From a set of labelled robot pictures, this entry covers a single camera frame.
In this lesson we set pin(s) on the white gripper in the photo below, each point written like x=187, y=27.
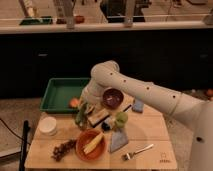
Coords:
x=91, y=101

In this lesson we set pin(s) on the green pepper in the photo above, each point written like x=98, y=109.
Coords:
x=81, y=115

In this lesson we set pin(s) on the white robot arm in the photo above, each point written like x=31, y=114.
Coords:
x=194, y=113

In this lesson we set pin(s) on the small metal cup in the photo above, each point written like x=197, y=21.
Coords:
x=81, y=122

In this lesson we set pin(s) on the white paper cup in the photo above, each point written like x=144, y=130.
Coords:
x=48, y=126

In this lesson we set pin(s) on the light green cup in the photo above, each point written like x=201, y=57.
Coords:
x=121, y=119

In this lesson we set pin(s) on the wooden block brush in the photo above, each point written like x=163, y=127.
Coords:
x=95, y=118

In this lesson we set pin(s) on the orange peach fruit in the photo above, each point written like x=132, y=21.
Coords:
x=74, y=103

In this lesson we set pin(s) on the orange clay bowl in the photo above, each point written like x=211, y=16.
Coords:
x=94, y=155

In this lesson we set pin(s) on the black round small object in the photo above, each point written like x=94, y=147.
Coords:
x=106, y=127

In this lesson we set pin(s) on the yellow corn cob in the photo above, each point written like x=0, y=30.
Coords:
x=92, y=141

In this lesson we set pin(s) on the green plastic tray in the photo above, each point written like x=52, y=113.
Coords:
x=59, y=92

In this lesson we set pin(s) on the dark purple bowl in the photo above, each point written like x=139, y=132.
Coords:
x=112, y=98

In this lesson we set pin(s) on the grey blue cloth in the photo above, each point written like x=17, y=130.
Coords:
x=119, y=139

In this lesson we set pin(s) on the bunch of dark grapes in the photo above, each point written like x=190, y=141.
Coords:
x=60, y=151

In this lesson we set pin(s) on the blue sponge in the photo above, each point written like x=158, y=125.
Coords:
x=137, y=106

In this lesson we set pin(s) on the black stand post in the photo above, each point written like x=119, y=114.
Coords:
x=23, y=153

